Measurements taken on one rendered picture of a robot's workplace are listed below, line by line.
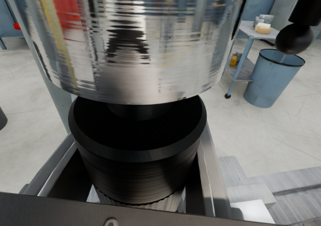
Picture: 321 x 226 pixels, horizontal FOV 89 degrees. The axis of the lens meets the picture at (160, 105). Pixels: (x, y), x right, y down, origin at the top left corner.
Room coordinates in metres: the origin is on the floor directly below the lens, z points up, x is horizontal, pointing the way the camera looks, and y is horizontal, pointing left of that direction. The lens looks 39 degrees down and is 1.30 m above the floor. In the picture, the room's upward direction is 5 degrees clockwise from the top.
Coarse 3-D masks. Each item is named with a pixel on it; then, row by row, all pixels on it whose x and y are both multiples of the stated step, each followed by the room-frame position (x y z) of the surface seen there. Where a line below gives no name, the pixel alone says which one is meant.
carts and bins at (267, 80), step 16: (256, 16) 2.49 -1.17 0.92; (272, 16) 2.34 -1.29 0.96; (256, 32) 2.03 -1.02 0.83; (272, 32) 2.09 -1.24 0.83; (240, 64) 1.85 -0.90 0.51; (256, 64) 1.95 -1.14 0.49; (272, 64) 1.75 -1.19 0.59; (288, 64) 2.00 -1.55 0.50; (240, 80) 1.85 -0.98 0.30; (256, 80) 1.83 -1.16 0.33; (272, 80) 1.71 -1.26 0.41; (288, 80) 1.70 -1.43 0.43; (256, 96) 1.77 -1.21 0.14; (272, 96) 1.70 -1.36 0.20; (0, 112) 1.11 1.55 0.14; (0, 128) 1.02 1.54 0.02
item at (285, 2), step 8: (280, 0) 4.67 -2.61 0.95; (288, 0) 4.46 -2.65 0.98; (296, 0) 4.30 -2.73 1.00; (272, 8) 4.81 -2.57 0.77; (280, 8) 4.57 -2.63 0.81; (288, 8) 4.36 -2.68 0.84; (280, 16) 4.46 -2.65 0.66; (288, 16) 4.30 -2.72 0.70; (272, 24) 4.59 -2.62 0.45; (280, 24) 4.36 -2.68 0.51; (288, 24) 4.32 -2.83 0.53; (320, 24) 4.53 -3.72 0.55; (272, 40) 4.37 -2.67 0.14
